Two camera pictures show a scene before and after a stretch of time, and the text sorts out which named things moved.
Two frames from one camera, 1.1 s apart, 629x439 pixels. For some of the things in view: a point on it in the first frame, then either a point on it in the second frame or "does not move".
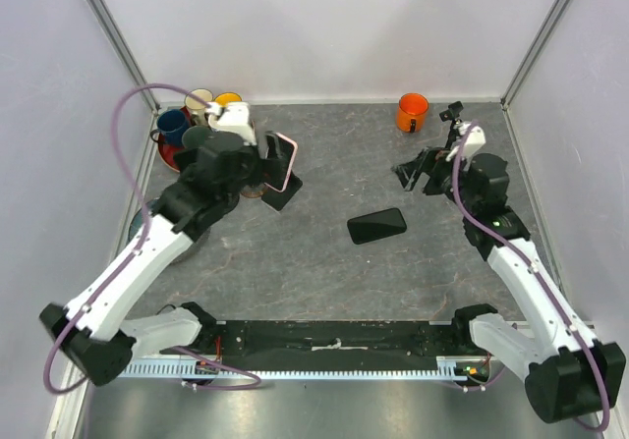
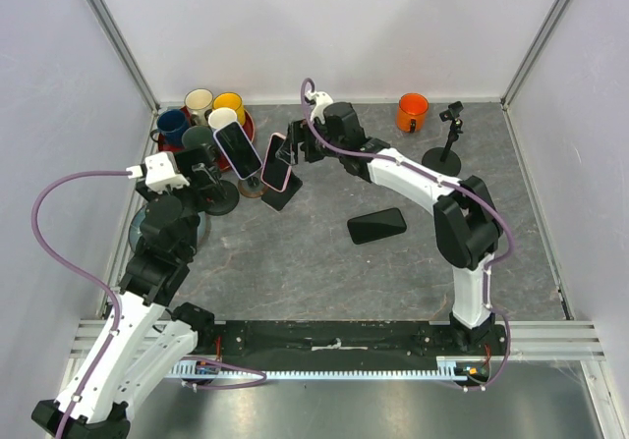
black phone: [376, 226] does not move
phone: [278, 169] does not move
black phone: [185, 157] does not move
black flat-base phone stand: [277, 199] does not move
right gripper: [431, 161] -> [299, 132]
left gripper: [265, 167] -> [193, 189]
